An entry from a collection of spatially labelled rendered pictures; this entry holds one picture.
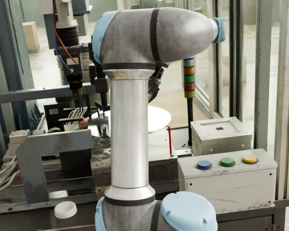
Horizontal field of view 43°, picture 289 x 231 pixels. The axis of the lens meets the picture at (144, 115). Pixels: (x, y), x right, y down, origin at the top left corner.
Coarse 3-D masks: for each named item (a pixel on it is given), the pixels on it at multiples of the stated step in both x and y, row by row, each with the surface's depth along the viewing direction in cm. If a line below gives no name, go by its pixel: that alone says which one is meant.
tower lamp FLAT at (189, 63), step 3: (183, 60) 145; (186, 60) 145; (189, 60) 144; (192, 60) 145; (183, 63) 146; (186, 63) 145; (189, 63) 145; (192, 63) 145; (183, 66) 146; (186, 66) 145; (189, 66) 145
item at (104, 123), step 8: (152, 112) 143; (160, 112) 142; (88, 120) 140; (96, 120) 140; (104, 120) 139; (152, 120) 135; (160, 120) 134; (168, 120) 134; (88, 128) 132; (96, 128) 132; (104, 128) 131; (152, 128) 127; (160, 128) 127; (96, 136) 125; (104, 136) 124
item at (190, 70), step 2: (192, 66) 146; (184, 68) 146; (186, 68) 146; (188, 68) 145; (190, 68) 146; (192, 68) 146; (184, 70) 146; (186, 70) 146; (188, 70) 146; (190, 70) 146; (192, 70) 146; (184, 72) 147; (186, 72) 146; (188, 72) 146; (190, 72) 146; (192, 72) 146; (194, 72) 148; (184, 74) 147; (186, 74) 147; (188, 74) 146; (190, 74) 146; (192, 74) 147
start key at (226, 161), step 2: (222, 158) 112; (224, 158) 112; (226, 158) 112; (228, 158) 112; (230, 158) 111; (220, 160) 111; (222, 160) 110; (224, 160) 110; (226, 160) 110; (228, 160) 110; (230, 160) 110; (232, 160) 110; (220, 162) 111; (222, 162) 110; (224, 162) 109; (226, 162) 109; (228, 162) 109; (230, 162) 109; (232, 162) 109; (222, 164) 110; (224, 164) 109; (226, 164) 109; (228, 164) 109; (230, 164) 109; (232, 164) 109
